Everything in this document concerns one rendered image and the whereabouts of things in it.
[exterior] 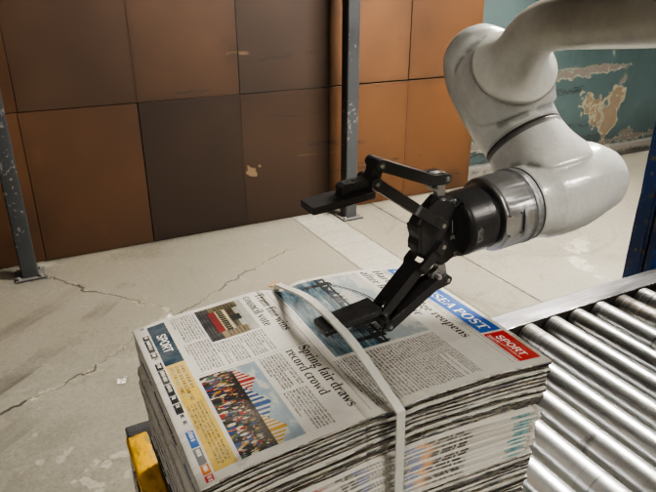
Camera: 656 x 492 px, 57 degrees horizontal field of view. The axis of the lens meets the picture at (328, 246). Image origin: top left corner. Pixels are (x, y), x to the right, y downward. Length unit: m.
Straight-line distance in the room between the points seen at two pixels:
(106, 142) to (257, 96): 0.88
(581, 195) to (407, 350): 0.27
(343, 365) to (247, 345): 0.11
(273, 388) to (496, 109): 0.42
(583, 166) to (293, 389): 0.42
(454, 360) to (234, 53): 3.07
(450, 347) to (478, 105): 0.30
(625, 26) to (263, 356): 0.46
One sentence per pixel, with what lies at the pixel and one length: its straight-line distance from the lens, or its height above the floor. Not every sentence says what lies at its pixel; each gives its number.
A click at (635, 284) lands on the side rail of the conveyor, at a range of 1.47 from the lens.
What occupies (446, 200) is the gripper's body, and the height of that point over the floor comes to 1.18.
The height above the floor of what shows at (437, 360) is 1.04.
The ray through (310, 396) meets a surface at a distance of 0.60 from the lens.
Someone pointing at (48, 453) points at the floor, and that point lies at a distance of 2.27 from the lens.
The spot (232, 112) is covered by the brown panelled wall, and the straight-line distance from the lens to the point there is 3.63.
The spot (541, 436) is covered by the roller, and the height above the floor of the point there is 0.80.
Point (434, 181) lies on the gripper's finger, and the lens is 0.66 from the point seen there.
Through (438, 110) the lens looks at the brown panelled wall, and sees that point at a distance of 4.34.
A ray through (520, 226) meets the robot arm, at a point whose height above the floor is 1.15.
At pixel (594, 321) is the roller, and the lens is 1.29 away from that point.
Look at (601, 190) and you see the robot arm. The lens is 0.78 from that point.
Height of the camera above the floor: 1.40
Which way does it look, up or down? 24 degrees down
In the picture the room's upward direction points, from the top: straight up
